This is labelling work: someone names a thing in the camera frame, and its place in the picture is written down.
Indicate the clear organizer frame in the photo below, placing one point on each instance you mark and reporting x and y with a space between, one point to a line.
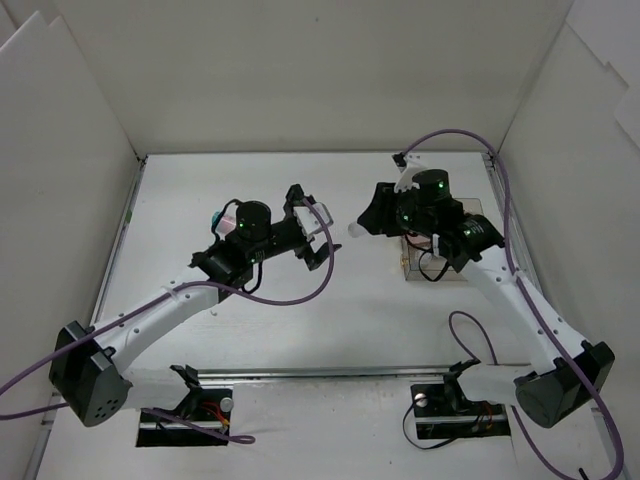
472 206

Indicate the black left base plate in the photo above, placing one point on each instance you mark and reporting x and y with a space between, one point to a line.
212 410

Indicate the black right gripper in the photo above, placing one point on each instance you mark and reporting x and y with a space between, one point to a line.
382 211

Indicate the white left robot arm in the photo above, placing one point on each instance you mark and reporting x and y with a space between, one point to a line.
91 367

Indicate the aluminium rail frame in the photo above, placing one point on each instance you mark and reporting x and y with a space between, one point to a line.
321 386

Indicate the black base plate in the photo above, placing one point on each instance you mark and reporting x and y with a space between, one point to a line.
439 413
212 410

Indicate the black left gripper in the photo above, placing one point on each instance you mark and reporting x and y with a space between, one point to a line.
302 238

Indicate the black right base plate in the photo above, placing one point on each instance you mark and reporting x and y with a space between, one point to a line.
439 413

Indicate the lilac lipstick tube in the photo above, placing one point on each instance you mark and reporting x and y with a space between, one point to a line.
355 230

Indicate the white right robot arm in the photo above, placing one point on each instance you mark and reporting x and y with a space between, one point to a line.
564 370

